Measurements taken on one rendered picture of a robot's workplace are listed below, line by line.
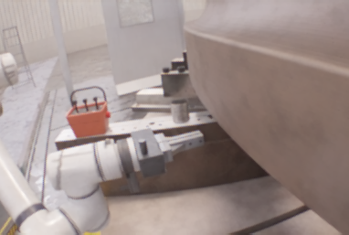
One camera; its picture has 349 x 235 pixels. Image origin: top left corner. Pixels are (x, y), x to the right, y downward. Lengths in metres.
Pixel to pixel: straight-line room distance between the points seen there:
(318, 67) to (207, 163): 0.98
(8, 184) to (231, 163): 1.03
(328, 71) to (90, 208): 0.54
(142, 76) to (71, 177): 3.82
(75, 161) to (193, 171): 0.85
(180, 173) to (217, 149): 0.22
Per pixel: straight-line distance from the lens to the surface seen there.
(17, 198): 0.61
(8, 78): 0.91
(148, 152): 0.51
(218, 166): 1.31
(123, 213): 1.31
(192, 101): 2.26
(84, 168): 0.53
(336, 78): 0.36
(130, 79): 4.24
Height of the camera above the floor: 1.19
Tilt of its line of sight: 24 degrees down
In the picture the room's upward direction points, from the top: 8 degrees counter-clockwise
